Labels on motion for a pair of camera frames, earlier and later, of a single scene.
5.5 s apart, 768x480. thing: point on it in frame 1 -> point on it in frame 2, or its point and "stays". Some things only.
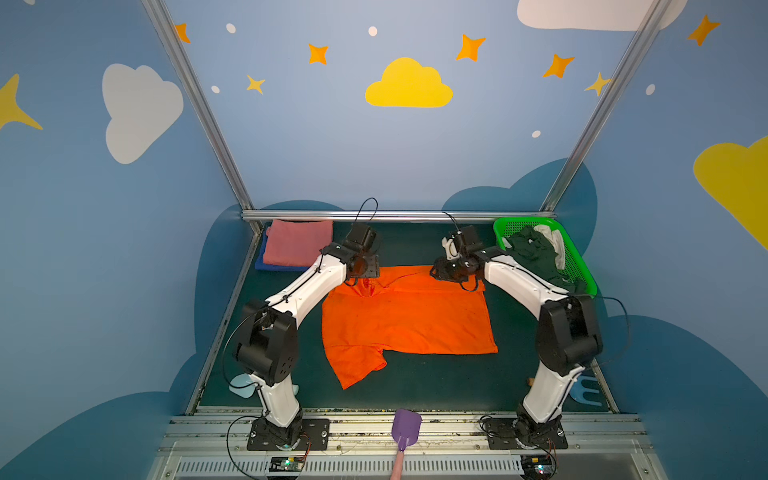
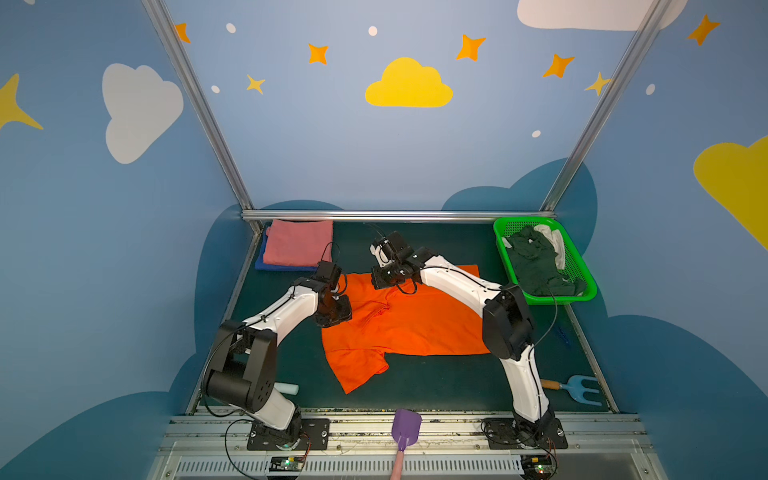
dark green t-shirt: x=526 y=245 stays
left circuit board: x=286 y=464 stays
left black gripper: x=366 y=269 -> x=333 y=309
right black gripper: x=447 y=272 -> x=384 y=278
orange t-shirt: x=410 y=310 stays
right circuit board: x=537 y=466 stays
